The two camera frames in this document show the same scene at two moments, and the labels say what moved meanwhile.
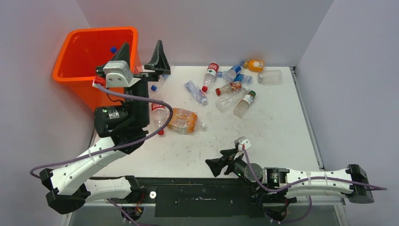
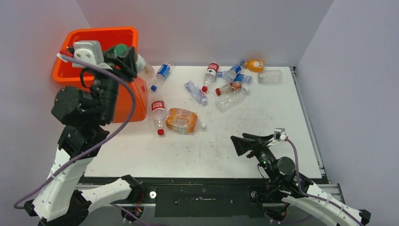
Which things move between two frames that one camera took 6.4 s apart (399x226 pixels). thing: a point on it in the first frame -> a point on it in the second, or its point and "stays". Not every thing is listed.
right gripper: [216, 165] -> [242, 144]
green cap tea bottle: [240, 108] -> [142, 67]
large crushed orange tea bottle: [185, 121] stays
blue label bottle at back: [229, 76] stays
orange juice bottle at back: [254, 66] stays
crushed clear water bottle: [195, 92] stays
